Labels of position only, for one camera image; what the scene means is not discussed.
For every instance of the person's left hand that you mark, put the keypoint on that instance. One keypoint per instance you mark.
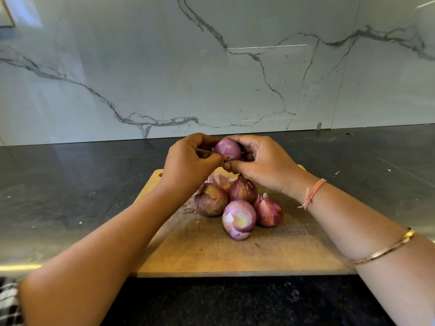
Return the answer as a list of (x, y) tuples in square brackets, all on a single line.
[(185, 166)]

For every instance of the person's right hand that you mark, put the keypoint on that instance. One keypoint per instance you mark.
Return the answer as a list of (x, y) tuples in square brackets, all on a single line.
[(272, 165)]

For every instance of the pile of onion peels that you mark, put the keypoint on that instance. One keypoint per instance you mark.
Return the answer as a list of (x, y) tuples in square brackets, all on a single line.
[(217, 178)]

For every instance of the brownish red onion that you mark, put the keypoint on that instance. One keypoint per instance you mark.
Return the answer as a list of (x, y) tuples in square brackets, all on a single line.
[(212, 199)]

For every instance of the small red onion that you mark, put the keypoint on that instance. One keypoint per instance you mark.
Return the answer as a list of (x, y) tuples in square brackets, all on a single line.
[(228, 148)]

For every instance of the red onion with pale patch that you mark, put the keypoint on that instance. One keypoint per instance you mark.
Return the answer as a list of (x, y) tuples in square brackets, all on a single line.
[(239, 219)]

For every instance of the person's right forearm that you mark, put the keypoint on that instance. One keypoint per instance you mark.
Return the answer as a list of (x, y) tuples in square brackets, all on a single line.
[(370, 247)]

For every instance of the person's left forearm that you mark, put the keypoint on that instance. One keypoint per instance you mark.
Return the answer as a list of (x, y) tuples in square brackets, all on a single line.
[(95, 268)]

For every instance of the wooden cutting board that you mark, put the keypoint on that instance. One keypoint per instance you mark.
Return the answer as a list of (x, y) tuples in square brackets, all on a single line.
[(197, 251)]

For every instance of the gold bangle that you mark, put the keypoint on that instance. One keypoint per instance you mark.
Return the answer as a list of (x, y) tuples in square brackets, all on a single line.
[(386, 251)]

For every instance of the black white plaid sleeve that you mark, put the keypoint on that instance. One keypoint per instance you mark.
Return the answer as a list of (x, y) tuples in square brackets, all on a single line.
[(8, 305)]

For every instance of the white wall switch plate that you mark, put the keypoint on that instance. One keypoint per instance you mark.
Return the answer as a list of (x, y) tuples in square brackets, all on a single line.
[(5, 11)]

